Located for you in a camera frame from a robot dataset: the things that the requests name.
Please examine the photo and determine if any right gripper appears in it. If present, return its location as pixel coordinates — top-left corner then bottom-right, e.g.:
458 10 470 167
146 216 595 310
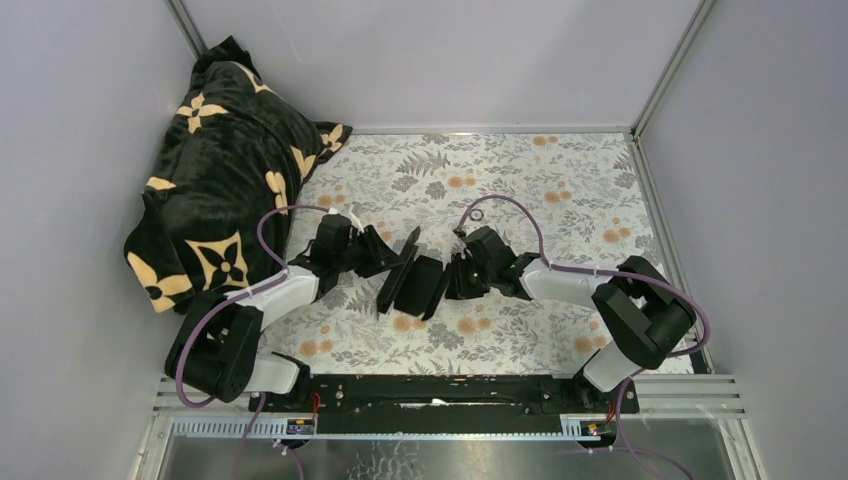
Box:
444 252 496 301

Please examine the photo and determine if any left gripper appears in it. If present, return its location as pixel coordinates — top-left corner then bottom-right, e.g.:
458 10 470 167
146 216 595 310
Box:
335 225 405 280

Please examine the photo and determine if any black paper box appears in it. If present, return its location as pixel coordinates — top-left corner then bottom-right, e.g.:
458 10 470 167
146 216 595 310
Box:
376 227 452 322

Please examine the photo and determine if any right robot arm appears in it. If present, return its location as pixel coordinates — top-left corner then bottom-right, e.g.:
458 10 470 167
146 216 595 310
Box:
445 227 697 412

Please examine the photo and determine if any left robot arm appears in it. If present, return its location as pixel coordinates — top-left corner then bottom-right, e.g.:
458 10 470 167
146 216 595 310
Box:
164 214 403 411

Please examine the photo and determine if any floral tablecloth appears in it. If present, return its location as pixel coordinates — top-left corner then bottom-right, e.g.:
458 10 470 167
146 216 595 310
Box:
260 133 663 375

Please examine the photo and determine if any black floral blanket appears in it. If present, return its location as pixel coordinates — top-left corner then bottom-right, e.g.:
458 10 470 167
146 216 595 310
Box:
124 37 352 313

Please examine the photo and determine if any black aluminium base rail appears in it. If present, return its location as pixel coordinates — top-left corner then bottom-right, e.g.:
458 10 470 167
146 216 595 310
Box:
156 372 746 439

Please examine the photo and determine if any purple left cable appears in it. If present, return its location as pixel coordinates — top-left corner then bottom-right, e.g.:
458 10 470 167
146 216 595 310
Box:
172 204 357 412

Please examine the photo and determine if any purple cable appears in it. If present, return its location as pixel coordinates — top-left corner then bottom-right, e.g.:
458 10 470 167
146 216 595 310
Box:
454 194 713 480
172 204 357 412

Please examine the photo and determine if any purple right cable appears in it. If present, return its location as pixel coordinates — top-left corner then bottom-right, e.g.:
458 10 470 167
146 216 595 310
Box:
454 194 713 480

